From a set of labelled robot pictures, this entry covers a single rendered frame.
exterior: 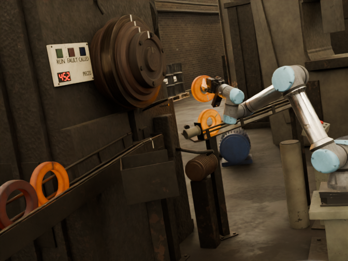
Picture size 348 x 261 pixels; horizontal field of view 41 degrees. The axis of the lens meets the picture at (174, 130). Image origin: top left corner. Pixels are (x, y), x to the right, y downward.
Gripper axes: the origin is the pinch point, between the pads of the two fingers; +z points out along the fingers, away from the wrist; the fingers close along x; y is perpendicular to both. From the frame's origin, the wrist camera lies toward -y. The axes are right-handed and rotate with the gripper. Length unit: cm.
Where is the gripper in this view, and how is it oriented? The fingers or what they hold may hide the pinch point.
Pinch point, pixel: (203, 85)
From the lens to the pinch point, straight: 270.9
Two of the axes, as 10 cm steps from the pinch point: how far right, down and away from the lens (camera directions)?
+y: -0.5, -9.2, -3.8
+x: -8.8, 2.2, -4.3
